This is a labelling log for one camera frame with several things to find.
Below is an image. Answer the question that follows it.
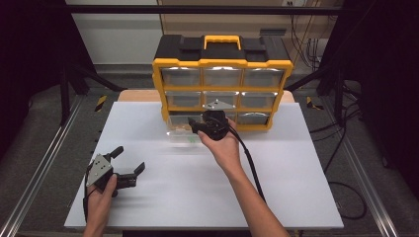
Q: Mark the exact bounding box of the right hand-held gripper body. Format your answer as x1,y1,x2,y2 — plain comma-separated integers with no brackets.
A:
197,99,237,142

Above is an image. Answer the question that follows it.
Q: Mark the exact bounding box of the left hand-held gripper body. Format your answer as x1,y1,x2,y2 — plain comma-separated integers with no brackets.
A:
85,153,137,198

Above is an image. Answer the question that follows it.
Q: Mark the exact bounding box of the clear drawer with brown screws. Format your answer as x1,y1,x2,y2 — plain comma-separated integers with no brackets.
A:
165,113,206,146

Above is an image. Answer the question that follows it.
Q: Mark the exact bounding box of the yellow and black organizer box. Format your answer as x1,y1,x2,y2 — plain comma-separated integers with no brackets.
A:
151,34,294,132

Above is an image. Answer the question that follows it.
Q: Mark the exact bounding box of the person's right hand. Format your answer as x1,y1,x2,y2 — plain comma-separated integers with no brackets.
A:
198,118,244,176

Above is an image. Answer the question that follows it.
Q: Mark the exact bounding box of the person's left hand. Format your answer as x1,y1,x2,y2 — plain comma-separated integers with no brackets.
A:
84,174,119,225

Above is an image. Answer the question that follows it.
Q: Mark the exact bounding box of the pile of brown screws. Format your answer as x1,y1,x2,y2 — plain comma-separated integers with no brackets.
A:
170,125,196,134

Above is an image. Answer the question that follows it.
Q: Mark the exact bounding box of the grid of clear plastic drawers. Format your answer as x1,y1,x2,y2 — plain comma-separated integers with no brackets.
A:
160,66,286,126

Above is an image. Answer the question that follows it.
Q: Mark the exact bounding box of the yellow and black hazard tape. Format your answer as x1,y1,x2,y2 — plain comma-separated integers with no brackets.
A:
94,95,109,114
305,96,326,112

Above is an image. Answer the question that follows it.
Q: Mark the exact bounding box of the black metal stand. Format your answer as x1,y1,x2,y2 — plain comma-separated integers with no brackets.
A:
58,61,128,126
284,61,346,125

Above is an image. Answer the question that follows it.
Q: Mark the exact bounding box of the black horizontal crossbar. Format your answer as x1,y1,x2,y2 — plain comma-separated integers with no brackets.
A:
64,4,344,16

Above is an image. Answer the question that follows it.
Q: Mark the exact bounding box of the black curtain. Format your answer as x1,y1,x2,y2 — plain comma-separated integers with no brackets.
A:
319,0,419,200
0,0,97,161

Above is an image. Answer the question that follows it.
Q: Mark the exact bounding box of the left hand-held gripper cable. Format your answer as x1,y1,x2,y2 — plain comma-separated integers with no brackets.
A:
82,164,99,223

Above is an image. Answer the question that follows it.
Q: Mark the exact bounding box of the hand-held gripper cable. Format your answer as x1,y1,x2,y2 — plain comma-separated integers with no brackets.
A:
82,164,99,223
227,125,268,203

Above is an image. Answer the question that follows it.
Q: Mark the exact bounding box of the right hand-held gripper cable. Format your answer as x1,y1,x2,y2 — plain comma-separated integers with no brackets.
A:
227,125,268,203

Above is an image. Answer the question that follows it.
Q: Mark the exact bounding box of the aluminium floor rail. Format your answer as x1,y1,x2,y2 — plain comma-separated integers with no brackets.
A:
319,98,400,237
0,94,84,237

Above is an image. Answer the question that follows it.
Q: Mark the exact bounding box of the bundle of hanging cables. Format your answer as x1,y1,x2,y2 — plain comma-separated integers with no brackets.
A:
289,13,323,69

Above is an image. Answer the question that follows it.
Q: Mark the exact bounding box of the looped black floor cable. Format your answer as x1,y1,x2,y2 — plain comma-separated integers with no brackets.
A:
323,124,369,221

